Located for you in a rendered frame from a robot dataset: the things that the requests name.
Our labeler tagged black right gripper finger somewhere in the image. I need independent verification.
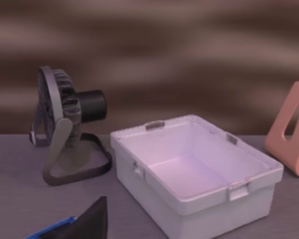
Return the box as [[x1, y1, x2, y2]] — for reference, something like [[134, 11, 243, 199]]
[[52, 196, 108, 239]]

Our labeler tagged grey desk fan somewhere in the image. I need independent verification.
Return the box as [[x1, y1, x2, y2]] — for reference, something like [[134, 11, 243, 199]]
[[29, 65, 113, 187]]

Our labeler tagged white plastic storage box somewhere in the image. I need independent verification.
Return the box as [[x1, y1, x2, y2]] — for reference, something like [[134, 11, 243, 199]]
[[110, 114, 284, 239]]

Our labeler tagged pink phone stand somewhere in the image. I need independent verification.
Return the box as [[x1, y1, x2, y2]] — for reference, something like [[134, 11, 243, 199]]
[[265, 63, 299, 178]]

